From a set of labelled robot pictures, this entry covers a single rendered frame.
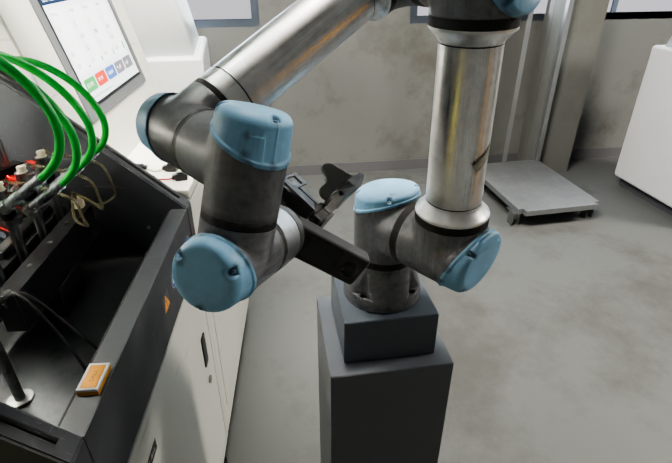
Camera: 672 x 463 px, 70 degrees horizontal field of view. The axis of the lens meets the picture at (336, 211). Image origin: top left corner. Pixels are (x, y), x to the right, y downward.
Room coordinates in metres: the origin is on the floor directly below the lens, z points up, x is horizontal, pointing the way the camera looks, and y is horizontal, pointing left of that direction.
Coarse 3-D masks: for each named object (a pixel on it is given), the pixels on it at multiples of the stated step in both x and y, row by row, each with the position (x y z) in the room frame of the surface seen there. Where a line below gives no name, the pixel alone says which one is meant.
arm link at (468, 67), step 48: (432, 0) 0.65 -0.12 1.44; (480, 0) 0.60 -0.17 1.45; (528, 0) 0.61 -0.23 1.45; (480, 48) 0.62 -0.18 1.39; (480, 96) 0.62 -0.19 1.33; (432, 144) 0.66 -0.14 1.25; (480, 144) 0.63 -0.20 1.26; (432, 192) 0.65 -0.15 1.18; (480, 192) 0.64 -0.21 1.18; (432, 240) 0.62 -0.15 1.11; (480, 240) 0.61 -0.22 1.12
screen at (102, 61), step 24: (48, 0) 1.25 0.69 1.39; (72, 0) 1.38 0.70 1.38; (96, 0) 1.53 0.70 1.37; (48, 24) 1.20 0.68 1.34; (72, 24) 1.32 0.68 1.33; (96, 24) 1.46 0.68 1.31; (120, 24) 1.63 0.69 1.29; (72, 48) 1.26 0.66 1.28; (96, 48) 1.39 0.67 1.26; (120, 48) 1.55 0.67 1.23; (72, 72) 1.20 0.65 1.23; (96, 72) 1.32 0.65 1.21; (120, 72) 1.47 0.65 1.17; (96, 96) 1.26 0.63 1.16; (120, 96) 1.40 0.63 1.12; (96, 120) 1.20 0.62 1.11
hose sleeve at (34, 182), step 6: (30, 180) 0.69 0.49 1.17; (36, 180) 0.69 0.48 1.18; (24, 186) 0.69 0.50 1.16; (30, 186) 0.69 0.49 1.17; (36, 186) 0.69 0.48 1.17; (18, 192) 0.69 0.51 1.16; (24, 192) 0.69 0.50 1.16; (30, 192) 0.69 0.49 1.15; (12, 198) 0.69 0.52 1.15; (18, 198) 0.69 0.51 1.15; (24, 198) 0.69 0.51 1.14; (6, 204) 0.69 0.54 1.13; (12, 204) 0.69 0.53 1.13; (18, 204) 0.70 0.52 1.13
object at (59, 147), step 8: (0, 56) 0.70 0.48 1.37; (0, 64) 0.69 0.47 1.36; (8, 64) 0.70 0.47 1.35; (8, 72) 0.69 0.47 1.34; (16, 72) 0.70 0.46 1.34; (16, 80) 0.70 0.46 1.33; (24, 80) 0.70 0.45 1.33; (32, 88) 0.70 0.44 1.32; (32, 96) 0.70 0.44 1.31; (40, 96) 0.70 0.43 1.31; (40, 104) 0.70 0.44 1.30; (48, 104) 0.70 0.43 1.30; (48, 112) 0.70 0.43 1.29; (56, 120) 0.70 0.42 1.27; (56, 128) 0.70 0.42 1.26; (56, 136) 0.70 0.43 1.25; (56, 144) 0.70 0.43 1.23; (64, 144) 0.70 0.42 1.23; (56, 152) 0.70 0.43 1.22; (56, 160) 0.70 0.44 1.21; (48, 168) 0.70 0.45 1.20; (56, 168) 0.70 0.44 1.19; (40, 176) 0.69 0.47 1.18; (48, 176) 0.70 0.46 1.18
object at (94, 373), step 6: (90, 366) 0.51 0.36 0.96; (96, 366) 0.51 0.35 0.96; (102, 366) 0.51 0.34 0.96; (90, 372) 0.50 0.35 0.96; (96, 372) 0.50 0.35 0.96; (102, 372) 0.50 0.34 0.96; (108, 372) 0.50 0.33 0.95; (84, 378) 0.49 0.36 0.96; (90, 378) 0.48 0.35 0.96; (96, 378) 0.48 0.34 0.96; (84, 384) 0.47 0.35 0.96; (90, 384) 0.47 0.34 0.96; (96, 384) 0.47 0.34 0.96; (102, 384) 0.48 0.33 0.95
